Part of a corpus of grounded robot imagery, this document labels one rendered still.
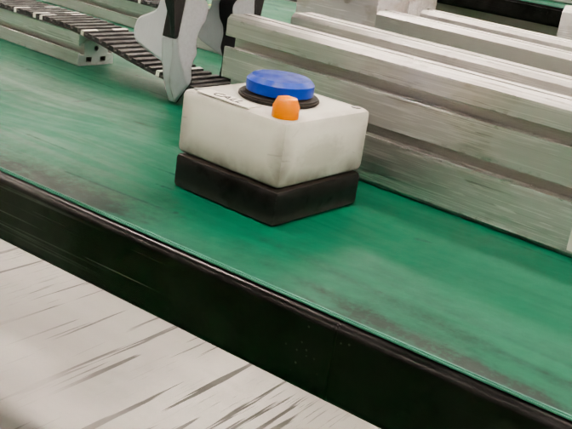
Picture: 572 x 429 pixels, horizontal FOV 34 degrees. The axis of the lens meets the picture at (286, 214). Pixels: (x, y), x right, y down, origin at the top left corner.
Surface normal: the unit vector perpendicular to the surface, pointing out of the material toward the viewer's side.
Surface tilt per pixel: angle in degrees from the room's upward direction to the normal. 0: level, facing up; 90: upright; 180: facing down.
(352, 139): 90
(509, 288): 0
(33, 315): 0
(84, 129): 0
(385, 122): 90
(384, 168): 90
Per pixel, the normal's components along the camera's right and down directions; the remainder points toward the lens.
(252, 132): -0.63, 0.18
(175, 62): 0.14, 0.61
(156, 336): 0.14, -0.93
